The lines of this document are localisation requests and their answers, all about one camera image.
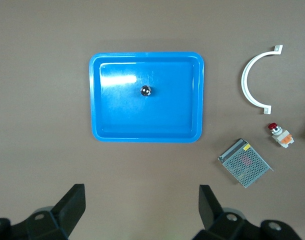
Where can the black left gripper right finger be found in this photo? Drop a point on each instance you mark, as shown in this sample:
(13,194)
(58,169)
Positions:
(210,210)

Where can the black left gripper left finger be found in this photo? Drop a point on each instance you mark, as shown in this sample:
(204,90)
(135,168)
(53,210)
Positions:
(67,210)

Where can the black cylindrical capacitor silver top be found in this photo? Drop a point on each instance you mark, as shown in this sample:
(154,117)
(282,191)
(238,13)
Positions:
(145,90)

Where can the metal mesh power supply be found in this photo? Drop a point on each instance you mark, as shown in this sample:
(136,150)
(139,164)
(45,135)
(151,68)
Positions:
(245,163)

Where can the blue plastic tray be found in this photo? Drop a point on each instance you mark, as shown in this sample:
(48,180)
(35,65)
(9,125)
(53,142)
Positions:
(167,117)

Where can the large white curved pipe clamp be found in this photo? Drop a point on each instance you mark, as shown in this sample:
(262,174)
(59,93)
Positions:
(244,81)

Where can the red pushbutton switch orange block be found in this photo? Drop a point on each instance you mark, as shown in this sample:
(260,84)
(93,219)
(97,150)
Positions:
(282,138)

